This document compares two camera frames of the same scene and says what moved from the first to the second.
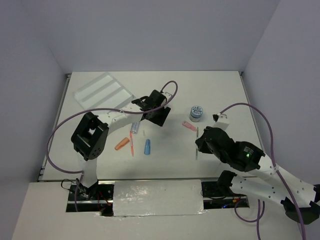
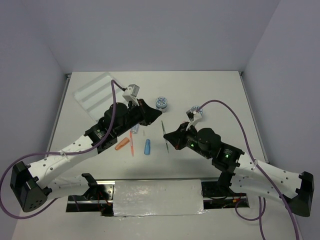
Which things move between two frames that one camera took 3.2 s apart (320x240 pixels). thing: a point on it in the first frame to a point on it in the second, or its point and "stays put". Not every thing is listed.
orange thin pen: x=132 y=144 stays put
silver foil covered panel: x=143 y=198 stays put
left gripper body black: x=158 y=118 to x=134 y=115
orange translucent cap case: x=123 y=142 stays put
